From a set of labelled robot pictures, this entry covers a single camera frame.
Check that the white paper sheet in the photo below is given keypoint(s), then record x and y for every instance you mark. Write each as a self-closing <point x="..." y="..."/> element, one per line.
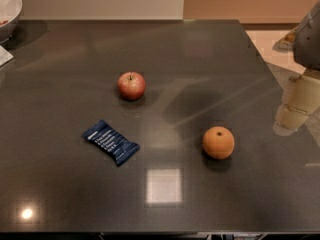
<point x="5" y="56"/>

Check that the red apple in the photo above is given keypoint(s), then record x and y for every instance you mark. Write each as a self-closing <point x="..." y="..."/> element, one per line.
<point x="131" y="85"/>

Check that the blue rxbar blueberry wrapper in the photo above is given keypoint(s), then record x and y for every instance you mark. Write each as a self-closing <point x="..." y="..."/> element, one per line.
<point x="114" y="144"/>

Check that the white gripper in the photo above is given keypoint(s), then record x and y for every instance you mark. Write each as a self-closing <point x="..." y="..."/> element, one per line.
<point x="308" y="45"/>

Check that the white bowl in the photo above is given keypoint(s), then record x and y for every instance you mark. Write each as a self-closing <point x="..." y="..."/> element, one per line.
<point x="10" y="11"/>

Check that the orange fruit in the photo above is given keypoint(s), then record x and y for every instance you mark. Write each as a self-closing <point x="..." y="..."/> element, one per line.
<point x="218" y="142"/>

